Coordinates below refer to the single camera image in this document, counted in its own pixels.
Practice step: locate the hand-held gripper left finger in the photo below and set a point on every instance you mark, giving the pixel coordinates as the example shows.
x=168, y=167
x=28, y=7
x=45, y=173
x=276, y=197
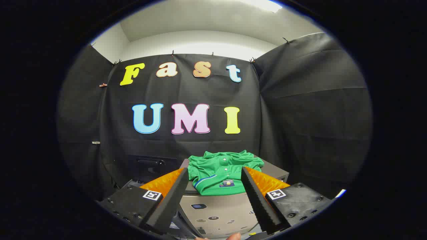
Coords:
x=173, y=200

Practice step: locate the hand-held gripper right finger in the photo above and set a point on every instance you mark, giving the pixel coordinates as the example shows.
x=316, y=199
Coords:
x=257, y=200

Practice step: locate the grey washing machine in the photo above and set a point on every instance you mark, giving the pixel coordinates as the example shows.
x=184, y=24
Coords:
x=150, y=166

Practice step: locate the green polo shirt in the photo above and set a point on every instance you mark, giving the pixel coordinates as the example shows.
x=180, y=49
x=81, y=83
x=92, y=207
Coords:
x=213, y=170

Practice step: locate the grey cabinet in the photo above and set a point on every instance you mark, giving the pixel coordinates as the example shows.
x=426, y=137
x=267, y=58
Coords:
x=220, y=210

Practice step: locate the black backdrop cloth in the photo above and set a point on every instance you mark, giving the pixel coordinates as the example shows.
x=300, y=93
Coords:
x=300, y=116

